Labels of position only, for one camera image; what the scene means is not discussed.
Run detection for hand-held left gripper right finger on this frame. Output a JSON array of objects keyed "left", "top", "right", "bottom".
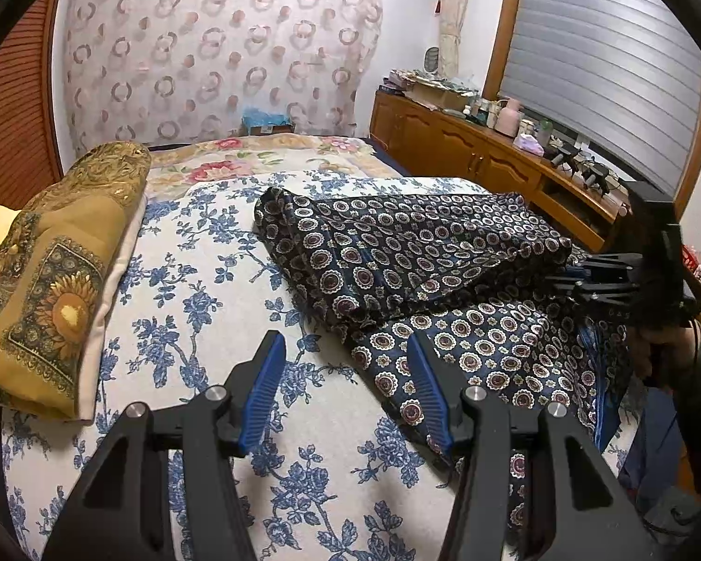
[{"left": 408, "top": 330, "right": 649, "bottom": 561}]

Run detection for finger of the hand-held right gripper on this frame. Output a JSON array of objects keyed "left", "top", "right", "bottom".
[
  {"left": 543, "top": 277, "right": 641, "bottom": 310},
  {"left": 564, "top": 253, "right": 644, "bottom": 282}
]

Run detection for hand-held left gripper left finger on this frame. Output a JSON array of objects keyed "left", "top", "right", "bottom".
[{"left": 41, "top": 330, "right": 287, "bottom": 561}]

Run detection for navy medallion print satin garment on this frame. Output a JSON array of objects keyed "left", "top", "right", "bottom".
[{"left": 252, "top": 186, "right": 635, "bottom": 468}]

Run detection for person's right hand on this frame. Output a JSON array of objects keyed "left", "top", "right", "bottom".
[{"left": 632, "top": 327, "right": 701, "bottom": 390}]

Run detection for small black devices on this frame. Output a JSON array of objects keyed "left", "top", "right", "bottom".
[{"left": 549, "top": 149, "right": 620, "bottom": 196}]

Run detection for blue floral bedsheet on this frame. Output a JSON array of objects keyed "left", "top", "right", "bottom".
[{"left": 3, "top": 169, "right": 637, "bottom": 561}]

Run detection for pink thermos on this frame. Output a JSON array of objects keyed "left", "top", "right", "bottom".
[{"left": 496, "top": 99, "right": 521, "bottom": 137}]

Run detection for wooden cabinet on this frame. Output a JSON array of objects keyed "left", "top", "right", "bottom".
[{"left": 369, "top": 89, "right": 632, "bottom": 253}]

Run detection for golden sunflower print quilt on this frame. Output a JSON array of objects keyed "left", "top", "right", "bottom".
[{"left": 0, "top": 141, "right": 153, "bottom": 422}]

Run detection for pink floral blanket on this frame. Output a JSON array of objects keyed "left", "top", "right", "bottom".
[{"left": 143, "top": 133, "right": 413, "bottom": 198}]

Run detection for pile of papers and boxes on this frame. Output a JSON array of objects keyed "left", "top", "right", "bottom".
[{"left": 388, "top": 67, "right": 480, "bottom": 112}]

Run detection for teal box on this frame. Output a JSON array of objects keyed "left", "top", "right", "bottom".
[{"left": 242, "top": 106, "right": 296, "bottom": 137}]

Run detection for beige window curtain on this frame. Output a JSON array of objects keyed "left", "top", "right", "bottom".
[{"left": 437, "top": 0, "right": 475, "bottom": 79}]

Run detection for brown louvered wardrobe door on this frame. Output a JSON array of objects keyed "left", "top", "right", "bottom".
[{"left": 0, "top": 0, "right": 65, "bottom": 217}]

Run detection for pink ring pattern curtain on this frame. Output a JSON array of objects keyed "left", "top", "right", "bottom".
[{"left": 64, "top": 0, "right": 383, "bottom": 156}]

